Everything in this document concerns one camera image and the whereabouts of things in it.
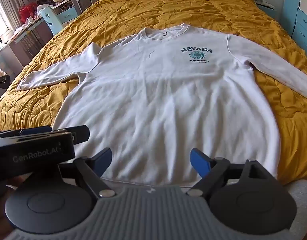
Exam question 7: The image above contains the dark bag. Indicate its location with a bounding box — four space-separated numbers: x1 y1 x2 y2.
0 68 11 90

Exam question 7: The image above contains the red bag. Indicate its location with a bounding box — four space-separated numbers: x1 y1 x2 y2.
18 5 37 23

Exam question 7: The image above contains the black and white object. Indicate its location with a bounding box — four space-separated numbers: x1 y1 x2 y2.
253 0 277 8

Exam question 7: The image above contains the mustard yellow quilt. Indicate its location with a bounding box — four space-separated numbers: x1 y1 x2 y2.
0 0 307 198

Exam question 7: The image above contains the light blue star chair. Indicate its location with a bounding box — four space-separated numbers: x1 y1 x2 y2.
40 6 65 37

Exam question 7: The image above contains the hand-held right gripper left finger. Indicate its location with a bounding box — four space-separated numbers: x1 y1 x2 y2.
60 147 117 200

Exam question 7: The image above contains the person's grey clothing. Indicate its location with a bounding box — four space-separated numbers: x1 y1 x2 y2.
288 180 307 240

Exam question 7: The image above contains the blue and white wardrobe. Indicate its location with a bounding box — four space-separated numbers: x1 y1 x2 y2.
285 0 307 53

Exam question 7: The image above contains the white printed sweatshirt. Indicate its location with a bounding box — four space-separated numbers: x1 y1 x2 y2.
17 23 307 183

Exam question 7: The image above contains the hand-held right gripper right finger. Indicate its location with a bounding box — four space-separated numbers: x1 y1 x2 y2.
186 148 267 198

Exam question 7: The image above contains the blue desk drawer unit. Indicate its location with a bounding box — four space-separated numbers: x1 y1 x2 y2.
57 5 76 24

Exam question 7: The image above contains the white storage rack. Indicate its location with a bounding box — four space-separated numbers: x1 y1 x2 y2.
73 0 92 14

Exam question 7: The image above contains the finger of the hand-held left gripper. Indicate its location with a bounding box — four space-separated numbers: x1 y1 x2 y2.
51 125 91 143

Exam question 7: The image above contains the grey desk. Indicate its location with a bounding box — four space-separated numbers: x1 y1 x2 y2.
0 15 47 67

